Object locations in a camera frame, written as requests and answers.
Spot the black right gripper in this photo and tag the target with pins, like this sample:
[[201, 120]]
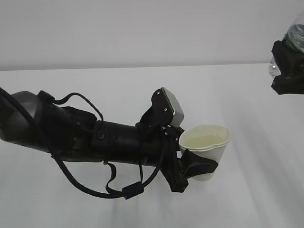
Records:
[[291, 65]]

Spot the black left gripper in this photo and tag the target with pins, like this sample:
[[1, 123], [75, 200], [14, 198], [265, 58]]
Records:
[[174, 170]]

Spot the clear green-label water bottle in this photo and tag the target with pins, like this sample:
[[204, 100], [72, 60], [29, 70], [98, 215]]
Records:
[[294, 38]]

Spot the white paper cup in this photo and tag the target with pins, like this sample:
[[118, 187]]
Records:
[[207, 141]]

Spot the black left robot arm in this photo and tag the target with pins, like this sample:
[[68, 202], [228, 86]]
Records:
[[41, 122]]

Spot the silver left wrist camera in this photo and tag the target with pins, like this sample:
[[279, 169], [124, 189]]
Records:
[[166, 108]]

